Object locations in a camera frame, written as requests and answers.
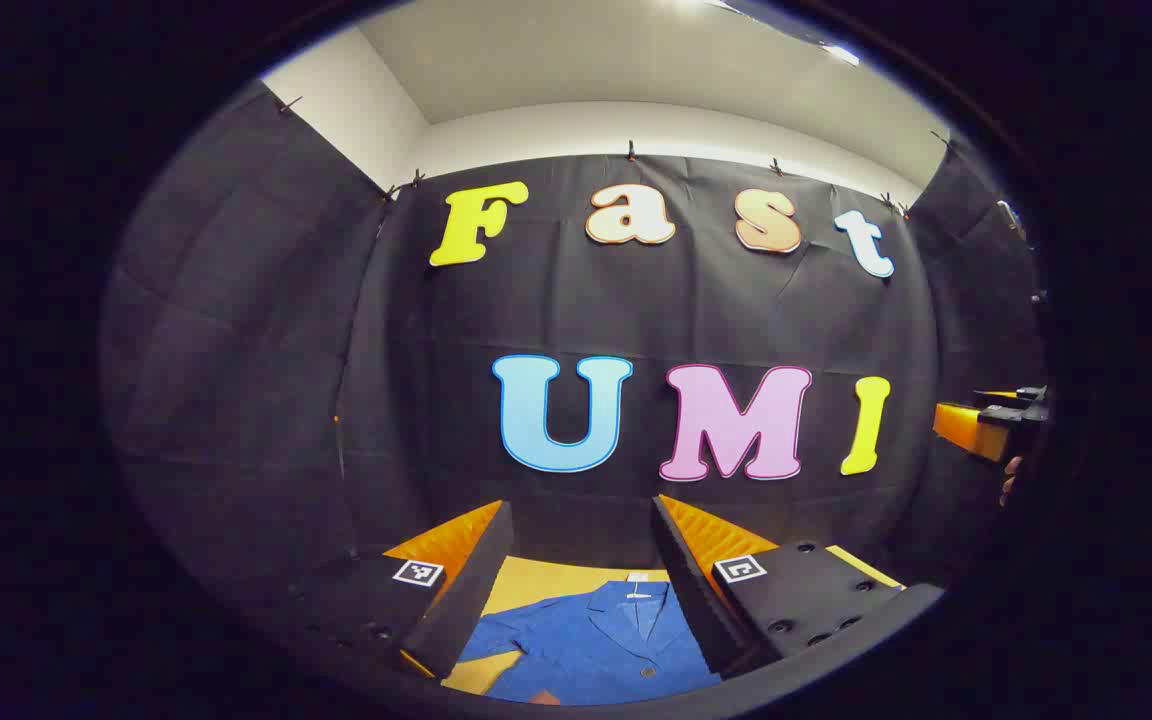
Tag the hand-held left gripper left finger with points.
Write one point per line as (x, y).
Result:
(466, 590)

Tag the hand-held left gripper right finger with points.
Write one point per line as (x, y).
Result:
(691, 580)

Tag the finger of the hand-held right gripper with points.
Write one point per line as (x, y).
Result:
(1011, 393)
(966, 430)

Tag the black backdrop cloth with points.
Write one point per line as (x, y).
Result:
(636, 300)

